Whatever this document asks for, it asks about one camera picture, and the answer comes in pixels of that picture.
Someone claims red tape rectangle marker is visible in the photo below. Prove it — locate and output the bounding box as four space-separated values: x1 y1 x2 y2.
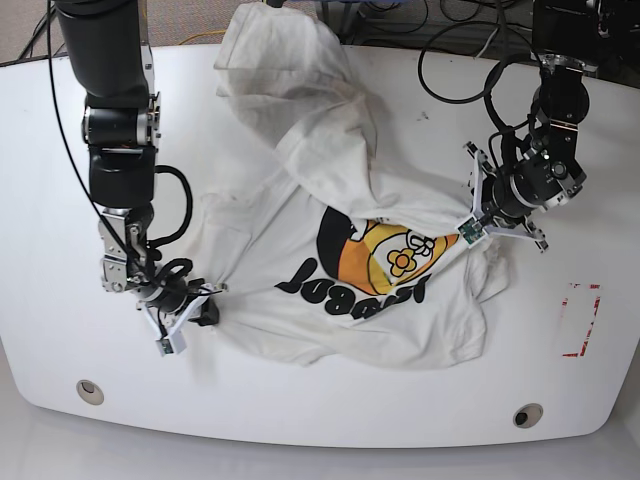
555 283 602 358

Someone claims white t-shirt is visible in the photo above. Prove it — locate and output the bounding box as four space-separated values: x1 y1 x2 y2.
192 3 509 370

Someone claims black looped cable left arm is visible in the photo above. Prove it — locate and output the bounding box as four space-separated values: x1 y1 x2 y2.
417 14 536 134

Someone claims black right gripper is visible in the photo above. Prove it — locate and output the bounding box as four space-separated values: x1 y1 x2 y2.
134 271 220 327

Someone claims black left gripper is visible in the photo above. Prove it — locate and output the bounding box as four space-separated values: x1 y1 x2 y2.
487 149 587 220

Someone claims yellow cable on floor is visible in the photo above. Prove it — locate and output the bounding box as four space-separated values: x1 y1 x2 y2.
178 30 226 46

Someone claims left table cable grommet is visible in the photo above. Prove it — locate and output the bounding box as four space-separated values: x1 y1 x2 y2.
76 380 105 406

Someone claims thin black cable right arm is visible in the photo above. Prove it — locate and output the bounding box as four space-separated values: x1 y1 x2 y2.
45 0 156 291

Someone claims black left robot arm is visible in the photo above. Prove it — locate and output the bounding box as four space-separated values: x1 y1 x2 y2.
482 1 639 227

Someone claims right table cable grommet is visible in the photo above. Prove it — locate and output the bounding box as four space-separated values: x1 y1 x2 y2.
513 403 544 429

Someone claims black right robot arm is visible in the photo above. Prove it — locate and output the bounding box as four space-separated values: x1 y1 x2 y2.
46 1 219 327

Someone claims table cable grommet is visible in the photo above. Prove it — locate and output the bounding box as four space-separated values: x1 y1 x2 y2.
76 380 105 406
513 403 544 429

